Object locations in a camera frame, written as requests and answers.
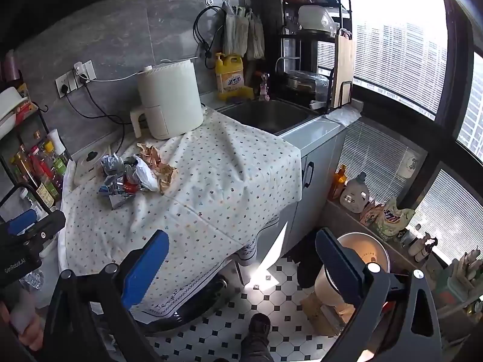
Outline brown paper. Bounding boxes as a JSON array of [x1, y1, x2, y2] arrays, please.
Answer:
[[155, 163, 177, 193]]

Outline white trash bin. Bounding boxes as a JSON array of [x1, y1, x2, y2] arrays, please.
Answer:
[[314, 227, 391, 307]]

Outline grey kitchen cabinet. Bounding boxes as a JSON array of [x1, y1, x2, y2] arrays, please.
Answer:
[[257, 117, 346, 259]]

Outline person's left hand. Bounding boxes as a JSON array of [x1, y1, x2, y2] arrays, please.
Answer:
[[1, 289, 43, 351]]

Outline cardboard box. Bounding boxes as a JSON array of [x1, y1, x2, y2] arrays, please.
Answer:
[[300, 293, 355, 338]]

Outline white pump bottle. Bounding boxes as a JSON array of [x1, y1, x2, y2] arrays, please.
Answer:
[[408, 233, 430, 257]]

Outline white laundry detergent bottle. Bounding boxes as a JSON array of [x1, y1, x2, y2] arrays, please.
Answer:
[[339, 172, 369, 214]]

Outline blue white medicine box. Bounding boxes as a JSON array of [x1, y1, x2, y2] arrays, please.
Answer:
[[108, 193, 133, 210]]

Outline red cap sauce bottle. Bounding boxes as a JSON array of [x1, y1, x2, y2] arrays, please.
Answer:
[[30, 145, 62, 195]]

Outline red paper carton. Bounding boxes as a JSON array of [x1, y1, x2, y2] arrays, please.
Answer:
[[123, 181, 140, 195]]

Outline orange soap bottle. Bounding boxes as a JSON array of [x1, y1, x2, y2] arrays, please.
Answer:
[[328, 164, 347, 200]]

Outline dark soy sauce bottle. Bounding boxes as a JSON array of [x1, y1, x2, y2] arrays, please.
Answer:
[[11, 152, 54, 208]]

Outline green label oil bottle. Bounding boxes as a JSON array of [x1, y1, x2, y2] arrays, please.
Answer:
[[43, 140, 66, 176]]

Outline person's black shoe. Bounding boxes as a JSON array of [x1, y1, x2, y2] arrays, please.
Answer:
[[249, 313, 272, 340]]

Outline crumpled white paper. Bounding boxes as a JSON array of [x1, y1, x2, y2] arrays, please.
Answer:
[[133, 155, 160, 192]]

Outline black snack wrapper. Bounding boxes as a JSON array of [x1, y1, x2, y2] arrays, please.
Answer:
[[98, 157, 141, 197]]

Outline crumpled aluminium foil ball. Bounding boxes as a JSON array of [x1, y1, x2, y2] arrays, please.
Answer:
[[100, 154, 124, 176]]

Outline floral white tablecloth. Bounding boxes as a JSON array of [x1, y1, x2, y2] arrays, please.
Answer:
[[57, 108, 302, 323]]

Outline white cap seasoning bottle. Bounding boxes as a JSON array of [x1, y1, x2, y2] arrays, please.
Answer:
[[47, 129, 70, 165]]

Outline crumpled brown paper bag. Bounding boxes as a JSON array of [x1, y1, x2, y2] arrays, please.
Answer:
[[137, 143, 162, 169]]

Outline black dish rack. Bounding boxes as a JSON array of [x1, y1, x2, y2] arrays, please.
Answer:
[[275, 0, 355, 114]]

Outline white air fryer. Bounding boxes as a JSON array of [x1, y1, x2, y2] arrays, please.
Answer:
[[130, 60, 204, 140]]

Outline yellow detergent jug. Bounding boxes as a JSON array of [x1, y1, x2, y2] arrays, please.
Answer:
[[215, 52, 254, 101]]

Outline wooden cutting board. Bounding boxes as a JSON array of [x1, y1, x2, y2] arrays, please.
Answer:
[[331, 29, 355, 109]]

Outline hanging grey dish cloths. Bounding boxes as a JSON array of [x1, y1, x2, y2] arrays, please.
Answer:
[[222, 2, 264, 61]]

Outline wall power socket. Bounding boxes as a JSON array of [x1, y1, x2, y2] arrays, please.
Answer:
[[55, 60, 97, 98]]

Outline black power cable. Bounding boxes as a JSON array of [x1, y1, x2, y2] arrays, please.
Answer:
[[61, 82, 128, 155]]

